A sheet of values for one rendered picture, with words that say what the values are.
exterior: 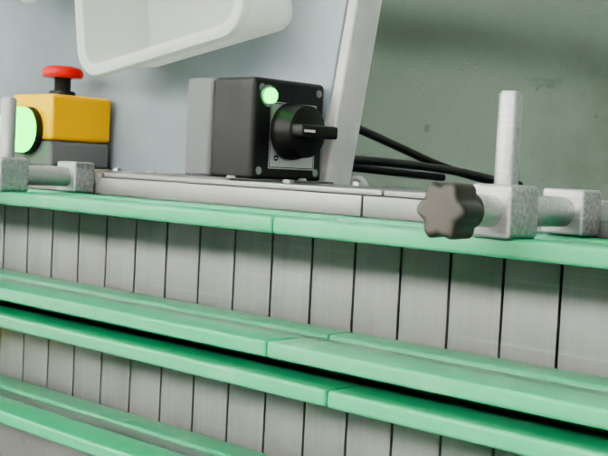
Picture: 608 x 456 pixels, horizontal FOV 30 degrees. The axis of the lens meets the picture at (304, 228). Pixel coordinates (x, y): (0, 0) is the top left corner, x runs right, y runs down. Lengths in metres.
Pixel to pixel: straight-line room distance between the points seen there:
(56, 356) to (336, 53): 0.35
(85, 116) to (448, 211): 0.64
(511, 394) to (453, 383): 0.03
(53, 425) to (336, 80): 0.35
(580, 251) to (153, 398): 0.45
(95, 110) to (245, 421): 0.42
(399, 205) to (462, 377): 0.16
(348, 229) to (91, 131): 0.54
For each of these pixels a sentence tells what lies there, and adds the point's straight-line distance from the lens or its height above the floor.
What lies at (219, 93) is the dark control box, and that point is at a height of 0.83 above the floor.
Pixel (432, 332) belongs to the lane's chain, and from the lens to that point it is 0.70.
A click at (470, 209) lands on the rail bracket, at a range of 0.53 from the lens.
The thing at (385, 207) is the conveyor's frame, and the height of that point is 0.88.
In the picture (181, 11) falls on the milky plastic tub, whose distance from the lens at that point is 1.08.
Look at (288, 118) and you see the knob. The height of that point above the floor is 0.81.
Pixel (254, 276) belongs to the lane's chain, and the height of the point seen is 0.88.
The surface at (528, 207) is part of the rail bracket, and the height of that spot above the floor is 0.95.
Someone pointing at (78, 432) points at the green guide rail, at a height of 0.96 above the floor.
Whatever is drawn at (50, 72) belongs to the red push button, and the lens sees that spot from 1.14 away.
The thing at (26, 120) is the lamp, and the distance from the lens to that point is 1.10.
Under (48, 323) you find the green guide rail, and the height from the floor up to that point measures 0.96.
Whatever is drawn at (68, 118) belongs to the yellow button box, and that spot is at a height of 0.81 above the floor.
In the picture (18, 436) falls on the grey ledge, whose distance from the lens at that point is 1.06.
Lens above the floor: 1.44
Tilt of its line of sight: 47 degrees down
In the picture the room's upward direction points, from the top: 90 degrees counter-clockwise
